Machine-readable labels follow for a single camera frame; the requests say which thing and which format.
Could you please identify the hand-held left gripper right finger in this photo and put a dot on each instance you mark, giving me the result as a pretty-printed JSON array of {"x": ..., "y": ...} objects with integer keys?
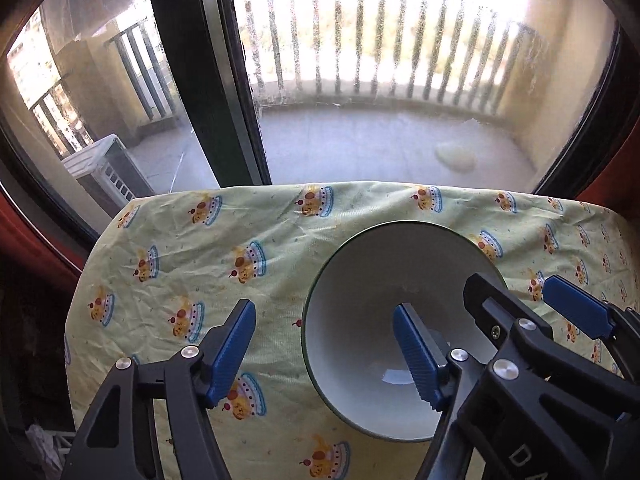
[{"x": 415, "y": 355}]

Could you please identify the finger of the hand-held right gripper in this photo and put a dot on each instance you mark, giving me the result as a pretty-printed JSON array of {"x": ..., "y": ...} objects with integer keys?
[
  {"x": 575, "y": 305},
  {"x": 505, "y": 310}
]

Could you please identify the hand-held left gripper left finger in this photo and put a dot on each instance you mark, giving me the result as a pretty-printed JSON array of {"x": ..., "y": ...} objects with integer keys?
[{"x": 232, "y": 350}]

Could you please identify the floral ceramic bowl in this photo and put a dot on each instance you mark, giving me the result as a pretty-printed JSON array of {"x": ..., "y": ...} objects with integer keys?
[{"x": 360, "y": 320}]

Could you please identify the yellow printed tablecloth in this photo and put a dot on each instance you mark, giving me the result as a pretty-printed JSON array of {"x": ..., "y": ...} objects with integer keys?
[{"x": 175, "y": 260}]

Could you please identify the red curtain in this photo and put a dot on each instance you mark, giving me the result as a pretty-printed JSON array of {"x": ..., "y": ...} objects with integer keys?
[
  {"x": 30, "y": 240},
  {"x": 612, "y": 195}
]

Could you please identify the white crumpled plastic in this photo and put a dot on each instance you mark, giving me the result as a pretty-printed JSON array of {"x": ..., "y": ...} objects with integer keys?
[{"x": 42, "y": 447}]

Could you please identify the white outdoor air conditioner unit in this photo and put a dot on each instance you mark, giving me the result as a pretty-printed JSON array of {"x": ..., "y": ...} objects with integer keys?
[{"x": 107, "y": 172}]

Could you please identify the balcony railing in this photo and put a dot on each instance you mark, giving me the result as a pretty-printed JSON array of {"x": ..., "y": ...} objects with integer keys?
[{"x": 350, "y": 96}]

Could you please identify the dark window frame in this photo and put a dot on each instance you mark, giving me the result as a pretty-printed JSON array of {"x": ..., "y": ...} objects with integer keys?
[{"x": 220, "y": 85}]

